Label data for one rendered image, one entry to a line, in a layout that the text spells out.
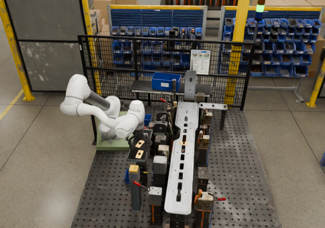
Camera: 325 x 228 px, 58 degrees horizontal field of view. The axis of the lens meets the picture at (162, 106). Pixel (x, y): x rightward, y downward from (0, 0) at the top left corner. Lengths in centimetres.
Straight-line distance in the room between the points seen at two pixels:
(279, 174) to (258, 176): 112
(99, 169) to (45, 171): 128
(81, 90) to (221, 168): 144
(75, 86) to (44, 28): 254
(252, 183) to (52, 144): 274
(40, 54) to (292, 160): 392
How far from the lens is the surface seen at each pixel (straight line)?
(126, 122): 186
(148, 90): 325
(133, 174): 216
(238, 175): 282
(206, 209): 220
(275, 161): 411
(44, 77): 514
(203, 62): 328
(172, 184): 227
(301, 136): 465
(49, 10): 461
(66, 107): 229
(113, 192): 263
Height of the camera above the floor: 271
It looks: 34 degrees down
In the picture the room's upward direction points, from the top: straight up
